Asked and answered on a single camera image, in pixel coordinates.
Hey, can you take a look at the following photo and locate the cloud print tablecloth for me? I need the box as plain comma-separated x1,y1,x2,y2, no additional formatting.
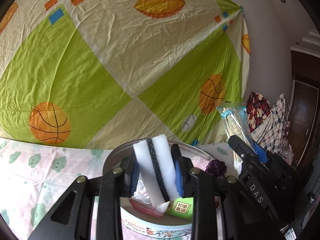
0,137,240,240

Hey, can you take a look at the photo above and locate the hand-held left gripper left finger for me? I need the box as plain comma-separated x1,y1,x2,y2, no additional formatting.
27,155,140,240

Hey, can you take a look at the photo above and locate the cotton swab packet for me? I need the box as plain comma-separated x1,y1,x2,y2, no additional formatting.
215,102,258,174

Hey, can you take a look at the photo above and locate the basketball print hanging sheet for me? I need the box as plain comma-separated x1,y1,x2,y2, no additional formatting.
0,0,251,150

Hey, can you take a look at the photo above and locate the white black layered sponge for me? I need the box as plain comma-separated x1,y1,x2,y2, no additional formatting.
132,134,180,207

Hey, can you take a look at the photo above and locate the dark brown wooden door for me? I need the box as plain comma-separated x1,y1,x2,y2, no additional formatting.
290,50,320,170

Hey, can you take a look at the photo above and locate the green packet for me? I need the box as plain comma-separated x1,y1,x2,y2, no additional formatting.
166,197,195,222

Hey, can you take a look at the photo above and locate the pink fluffy cloth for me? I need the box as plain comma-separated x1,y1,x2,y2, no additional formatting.
192,155,213,172

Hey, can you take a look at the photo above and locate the crinkly clear plastic wrapper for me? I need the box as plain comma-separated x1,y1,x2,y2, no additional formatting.
132,179,152,202

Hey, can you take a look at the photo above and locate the dark purple scrunchie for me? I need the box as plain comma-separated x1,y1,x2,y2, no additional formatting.
205,159,227,179

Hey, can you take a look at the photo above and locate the red and silver packet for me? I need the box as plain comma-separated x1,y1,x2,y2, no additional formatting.
129,199,167,218

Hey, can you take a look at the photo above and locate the round cookie tin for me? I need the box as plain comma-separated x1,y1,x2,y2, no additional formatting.
103,140,220,239

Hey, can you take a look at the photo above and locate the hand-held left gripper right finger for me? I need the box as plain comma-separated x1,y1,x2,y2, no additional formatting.
171,145,278,240

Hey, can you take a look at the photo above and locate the red floral quilt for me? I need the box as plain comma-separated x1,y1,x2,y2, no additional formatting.
246,92,273,133

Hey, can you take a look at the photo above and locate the plaid cloth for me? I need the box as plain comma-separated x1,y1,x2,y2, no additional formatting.
250,94,292,155

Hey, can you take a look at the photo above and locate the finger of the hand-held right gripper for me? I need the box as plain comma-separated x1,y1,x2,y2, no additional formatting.
251,139,270,162
228,135,253,166

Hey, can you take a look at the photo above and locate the clear plastic bag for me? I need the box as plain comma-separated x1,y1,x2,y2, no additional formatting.
277,142,294,165

